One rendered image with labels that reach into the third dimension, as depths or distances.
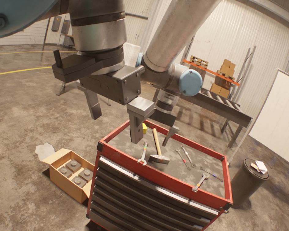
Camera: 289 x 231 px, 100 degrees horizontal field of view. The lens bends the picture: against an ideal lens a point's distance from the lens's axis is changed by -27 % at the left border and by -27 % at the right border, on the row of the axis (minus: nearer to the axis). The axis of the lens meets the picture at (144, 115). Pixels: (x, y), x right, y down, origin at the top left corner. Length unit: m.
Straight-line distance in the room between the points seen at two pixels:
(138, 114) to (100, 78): 0.09
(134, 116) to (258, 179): 2.00
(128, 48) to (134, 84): 6.86
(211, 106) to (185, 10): 3.45
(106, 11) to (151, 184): 0.72
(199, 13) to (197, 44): 8.31
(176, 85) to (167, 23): 0.24
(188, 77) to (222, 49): 8.17
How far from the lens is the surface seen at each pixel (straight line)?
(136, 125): 0.31
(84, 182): 1.63
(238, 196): 2.34
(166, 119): 0.71
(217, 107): 3.75
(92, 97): 0.39
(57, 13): 0.25
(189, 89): 0.55
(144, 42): 9.01
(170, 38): 0.39
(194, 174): 0.93
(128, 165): 0.80
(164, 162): 0.89
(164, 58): 0.44
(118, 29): 0.26
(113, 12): 0.25
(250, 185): 2.21
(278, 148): 3.00
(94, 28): 0.25
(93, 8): 0.24
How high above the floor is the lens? 1.42
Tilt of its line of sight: 23 degrees down
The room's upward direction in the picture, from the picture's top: 19 degrees clockwise
